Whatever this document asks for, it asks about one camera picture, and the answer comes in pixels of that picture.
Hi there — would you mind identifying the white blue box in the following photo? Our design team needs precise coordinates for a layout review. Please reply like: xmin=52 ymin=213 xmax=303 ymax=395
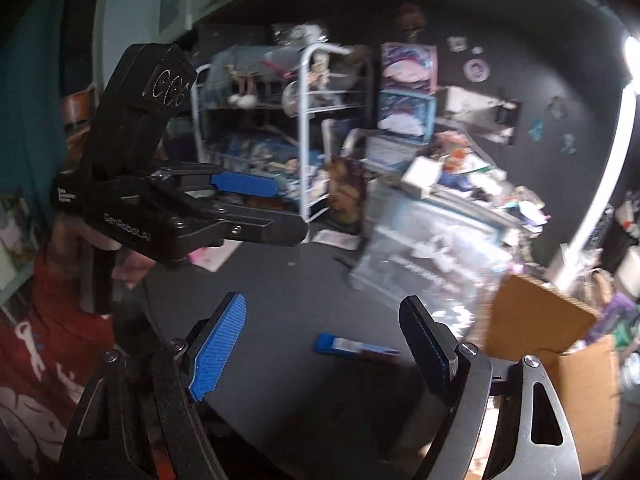
xmin=364 ymin=136 xmax=421 ymax=174

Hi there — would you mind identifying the pink character drawer box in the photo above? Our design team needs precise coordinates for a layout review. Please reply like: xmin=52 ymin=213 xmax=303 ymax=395
xmin=381 ymin=42 xmax=438 ymax=94

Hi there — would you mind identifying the pink white sachet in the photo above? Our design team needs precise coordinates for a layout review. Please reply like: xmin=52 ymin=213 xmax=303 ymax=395
xmin=312 ymin=229 xmax=361 ymax=252

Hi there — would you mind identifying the orange anime card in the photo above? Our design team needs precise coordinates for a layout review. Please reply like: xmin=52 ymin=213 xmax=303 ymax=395
xmin=326 ymin=156 xmax=366 ymax=230

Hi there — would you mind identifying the person's left hand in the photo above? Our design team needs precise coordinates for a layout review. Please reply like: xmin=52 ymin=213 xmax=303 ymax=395
xmin=46 ymin=214 xmax=155 ymax=289

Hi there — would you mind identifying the clear plastic zip bag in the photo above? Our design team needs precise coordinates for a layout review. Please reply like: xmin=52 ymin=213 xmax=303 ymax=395
xmin=349 ymin=190 xmax=512 ymax=339

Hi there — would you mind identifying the white wire rack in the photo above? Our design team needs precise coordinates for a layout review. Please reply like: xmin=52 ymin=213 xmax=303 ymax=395
xmin=191 ymin=42 xmax=374 ymax=221

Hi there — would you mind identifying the anime poster box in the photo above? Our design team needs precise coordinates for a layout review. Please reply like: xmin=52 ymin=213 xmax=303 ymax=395
xmin=208 ymin=133 xmax=302 ymax=200

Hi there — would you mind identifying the blue tube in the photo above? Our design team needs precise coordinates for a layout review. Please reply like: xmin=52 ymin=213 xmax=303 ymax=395
xmin=314 ymin=333 xmax=400 ymax=362

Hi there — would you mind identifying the brown cardboard box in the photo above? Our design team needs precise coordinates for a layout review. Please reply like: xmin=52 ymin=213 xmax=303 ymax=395
xmin=468 ymin=274 xmax=620 ymax=474

